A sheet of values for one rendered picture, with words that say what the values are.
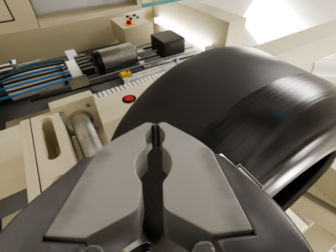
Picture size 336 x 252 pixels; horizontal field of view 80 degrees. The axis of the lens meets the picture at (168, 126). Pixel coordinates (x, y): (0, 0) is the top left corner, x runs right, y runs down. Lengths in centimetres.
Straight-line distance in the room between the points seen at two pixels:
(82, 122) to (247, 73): 36
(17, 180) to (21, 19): 48
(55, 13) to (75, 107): 44
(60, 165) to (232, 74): 34
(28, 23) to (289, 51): 99
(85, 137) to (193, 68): 27
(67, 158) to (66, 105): 15
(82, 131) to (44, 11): 51
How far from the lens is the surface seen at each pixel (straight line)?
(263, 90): 34
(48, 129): 54
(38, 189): 40
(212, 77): 37
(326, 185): 104
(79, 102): 52
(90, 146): 45
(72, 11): 90
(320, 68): 177
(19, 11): 83
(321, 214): 105
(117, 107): 65
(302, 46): 115
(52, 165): 41
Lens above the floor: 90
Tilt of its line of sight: 21 degrees up
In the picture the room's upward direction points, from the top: 66 degrees clockwise
